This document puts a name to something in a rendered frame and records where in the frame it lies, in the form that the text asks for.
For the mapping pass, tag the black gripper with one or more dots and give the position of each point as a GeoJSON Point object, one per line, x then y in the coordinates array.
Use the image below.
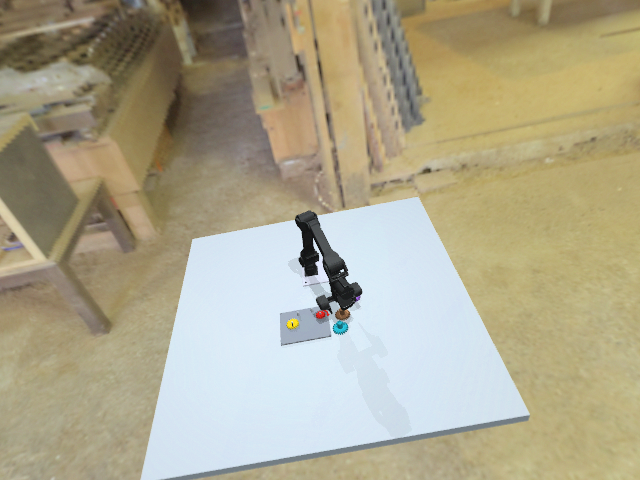
{"type": "Point", "coordinates": [323, 302]}

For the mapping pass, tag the brown gear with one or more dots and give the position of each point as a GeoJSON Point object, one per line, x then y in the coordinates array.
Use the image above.
{"type": "Point", "coordinates": [342, 315]}

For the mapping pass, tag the teal gear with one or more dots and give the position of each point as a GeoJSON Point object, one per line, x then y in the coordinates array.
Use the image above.
{"type": "Point", "coordinates": [340, 327]}

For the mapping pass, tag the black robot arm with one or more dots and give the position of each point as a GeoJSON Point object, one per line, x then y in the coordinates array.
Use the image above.
{"type": "Point", "coordinates": [332, 263]}

